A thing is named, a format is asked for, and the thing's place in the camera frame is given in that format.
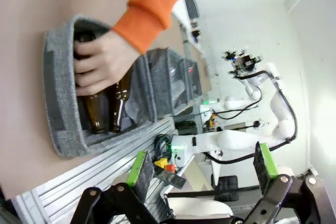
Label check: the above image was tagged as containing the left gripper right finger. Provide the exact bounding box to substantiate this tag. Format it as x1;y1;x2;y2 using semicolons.
244;142;321;224

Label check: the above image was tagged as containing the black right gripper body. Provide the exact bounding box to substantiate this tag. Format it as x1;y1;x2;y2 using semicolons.
233;55;257;74

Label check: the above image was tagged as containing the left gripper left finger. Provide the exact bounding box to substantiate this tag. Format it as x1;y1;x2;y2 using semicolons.
70;150;158;224

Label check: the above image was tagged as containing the brown glass beer bottle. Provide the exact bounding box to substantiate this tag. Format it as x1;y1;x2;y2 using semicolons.
106;65;135;134
74;31;106;135

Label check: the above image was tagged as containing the person right forearm orange sleeve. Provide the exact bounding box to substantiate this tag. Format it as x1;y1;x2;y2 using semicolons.
111;0;197;55

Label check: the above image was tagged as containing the grey fabric basket for cans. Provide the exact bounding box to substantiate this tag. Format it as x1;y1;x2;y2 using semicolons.
183;57;203;102

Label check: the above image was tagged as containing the grey fabric basket for plastic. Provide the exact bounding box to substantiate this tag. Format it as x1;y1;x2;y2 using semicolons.
146;47;190;116

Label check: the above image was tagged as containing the grey fabric basket for bottles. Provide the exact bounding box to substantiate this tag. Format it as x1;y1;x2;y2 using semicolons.
43;15;159;159

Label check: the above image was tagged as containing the person right hand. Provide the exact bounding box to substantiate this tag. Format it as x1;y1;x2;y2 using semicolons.
72;30;141;96

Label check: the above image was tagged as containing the yellow emergency stop button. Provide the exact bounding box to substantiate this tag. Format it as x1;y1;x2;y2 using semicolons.
154;157;176;174

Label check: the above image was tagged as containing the black handheld control device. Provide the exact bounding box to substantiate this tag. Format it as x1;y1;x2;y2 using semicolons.
156;169;187;189

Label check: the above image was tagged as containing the dark monitor screen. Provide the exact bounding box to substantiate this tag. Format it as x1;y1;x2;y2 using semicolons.
184;0;200;19

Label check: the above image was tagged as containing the coiled black cable bundle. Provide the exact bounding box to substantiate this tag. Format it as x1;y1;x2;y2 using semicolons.
154;134;173;156

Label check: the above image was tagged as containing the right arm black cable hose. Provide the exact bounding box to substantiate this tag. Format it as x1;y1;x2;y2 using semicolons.
207;70;299;166

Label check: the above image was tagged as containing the aluminium profile table frame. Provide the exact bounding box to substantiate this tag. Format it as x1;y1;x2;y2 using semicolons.
14;116;182;224

